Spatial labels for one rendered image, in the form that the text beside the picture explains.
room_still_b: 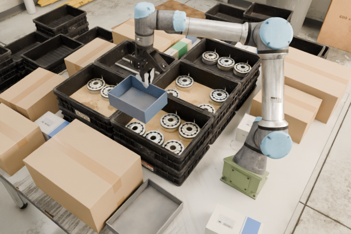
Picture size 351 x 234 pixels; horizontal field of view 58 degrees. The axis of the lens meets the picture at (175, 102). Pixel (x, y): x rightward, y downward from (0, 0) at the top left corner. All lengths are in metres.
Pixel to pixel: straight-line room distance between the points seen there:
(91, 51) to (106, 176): 0.99
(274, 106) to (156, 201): 0.66
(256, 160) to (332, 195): 1.23
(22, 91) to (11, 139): 0.36
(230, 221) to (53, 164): 0.76
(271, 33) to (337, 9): 2.83
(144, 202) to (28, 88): 0.92
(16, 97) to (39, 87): 0.13
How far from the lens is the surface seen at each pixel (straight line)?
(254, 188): 1.49
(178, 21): 1.21
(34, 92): 1.90
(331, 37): 4.08
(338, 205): 2.56
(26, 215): 2.47
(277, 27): 1.24
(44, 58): 2.85
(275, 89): 1.27
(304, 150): 1.79
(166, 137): 1.55
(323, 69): 2.02
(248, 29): 1.37
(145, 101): 1.39
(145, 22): 1.22
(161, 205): 1.49
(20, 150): 1.70
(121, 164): 1.38
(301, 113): 1.74
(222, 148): 1.69
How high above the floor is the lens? 2.00
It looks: 43 degrees down
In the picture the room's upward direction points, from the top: straight up
